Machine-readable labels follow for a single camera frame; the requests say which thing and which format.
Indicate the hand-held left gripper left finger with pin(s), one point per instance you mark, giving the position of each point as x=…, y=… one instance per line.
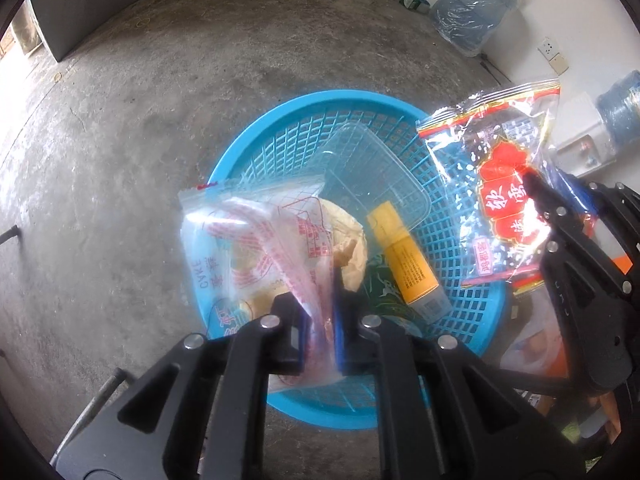
x=290, y=330

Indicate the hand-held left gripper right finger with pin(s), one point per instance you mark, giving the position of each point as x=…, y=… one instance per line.
x=340, y=320

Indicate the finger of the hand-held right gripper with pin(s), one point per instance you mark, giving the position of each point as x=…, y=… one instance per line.
x=572, y=195
x=542, y=200

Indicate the red printed clear bag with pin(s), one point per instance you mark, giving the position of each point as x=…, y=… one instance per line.
x=495, y=185

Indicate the brown paper bag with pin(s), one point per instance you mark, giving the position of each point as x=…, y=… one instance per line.
x=345, y=230

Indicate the clear zip bag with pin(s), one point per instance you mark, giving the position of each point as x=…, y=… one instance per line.
x=235, y=255

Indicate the clear plastic container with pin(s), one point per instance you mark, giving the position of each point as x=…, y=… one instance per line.
x=380, y=175

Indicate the blue mesh basket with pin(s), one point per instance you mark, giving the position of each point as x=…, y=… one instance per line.
x=300, y=125

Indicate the white water dispenser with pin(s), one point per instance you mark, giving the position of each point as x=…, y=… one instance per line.
x=582, y=152

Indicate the large water jug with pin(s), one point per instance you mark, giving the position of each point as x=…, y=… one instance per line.
x=470, y=10
x=622, y=110

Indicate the grey metal table leg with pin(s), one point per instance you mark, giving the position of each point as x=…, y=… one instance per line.
x=100, y=400
x=10, y=236

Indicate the grey cabinet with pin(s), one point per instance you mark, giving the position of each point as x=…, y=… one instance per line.
x=85, y=5

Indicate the wall socket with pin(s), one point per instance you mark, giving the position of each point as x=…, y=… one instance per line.
x=552, y=55

